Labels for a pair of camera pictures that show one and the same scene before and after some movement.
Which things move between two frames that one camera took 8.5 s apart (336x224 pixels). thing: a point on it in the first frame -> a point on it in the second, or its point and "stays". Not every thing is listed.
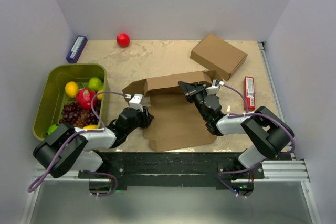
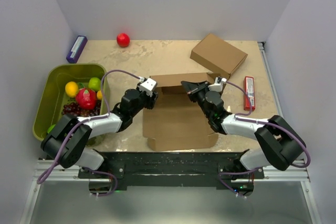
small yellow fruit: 100,96 stays
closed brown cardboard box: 218,56 stays
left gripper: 146,118 -> 150,100
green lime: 95,84 stays
